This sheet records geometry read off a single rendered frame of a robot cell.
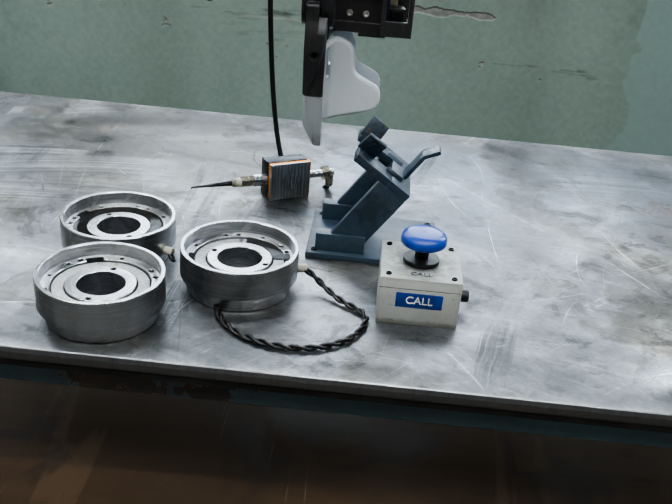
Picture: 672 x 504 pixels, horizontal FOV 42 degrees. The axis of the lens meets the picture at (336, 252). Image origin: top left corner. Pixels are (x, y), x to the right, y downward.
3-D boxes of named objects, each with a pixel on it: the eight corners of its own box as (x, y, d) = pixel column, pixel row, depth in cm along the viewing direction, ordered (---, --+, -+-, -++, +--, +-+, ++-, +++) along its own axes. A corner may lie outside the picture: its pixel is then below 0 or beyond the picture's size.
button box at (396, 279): (375, 322, 75) (380, 272, 73) (377, 282, 81) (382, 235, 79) (468, 331, 75) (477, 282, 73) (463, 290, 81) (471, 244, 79)
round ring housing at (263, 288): (177, 316, 74) (177, 273, 72) (182, 257, 83) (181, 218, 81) (301, 316, 75) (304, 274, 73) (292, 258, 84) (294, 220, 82)
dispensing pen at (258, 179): (187, 164, 92) (329, 149, 99) (187, 200, 94) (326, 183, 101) (193, 171, 91) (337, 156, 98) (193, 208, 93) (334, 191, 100)
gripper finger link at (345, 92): (374, 162, 68) (386, 44, 64) (298, 155, 68) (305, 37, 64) (374, 148, 71) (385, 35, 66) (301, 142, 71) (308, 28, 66)
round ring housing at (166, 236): (37, 259, 80) (34, 219, 78) (112, 219, 89) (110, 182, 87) (129, 291, 76) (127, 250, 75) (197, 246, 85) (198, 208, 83)
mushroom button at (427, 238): (395, 289, 75) (402, 238, 73) (395, 268, 79) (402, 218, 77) (441, 294, 75) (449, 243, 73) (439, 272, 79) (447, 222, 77)
